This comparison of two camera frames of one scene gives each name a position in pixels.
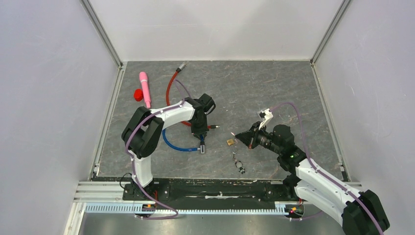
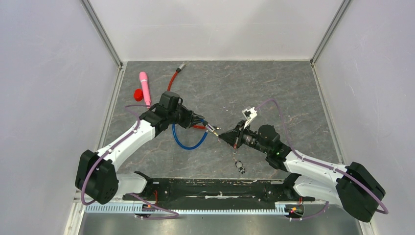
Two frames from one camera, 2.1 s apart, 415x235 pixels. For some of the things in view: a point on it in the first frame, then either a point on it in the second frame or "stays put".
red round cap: x=138 y=94 stays put
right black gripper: x=250 y=137 → x=233 y=136
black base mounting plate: x=211 y=191 stays put
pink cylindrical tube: x=143 y=78 stays put
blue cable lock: x=202 y=145 → x=208 y=127
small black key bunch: x=239 y=164 stays put
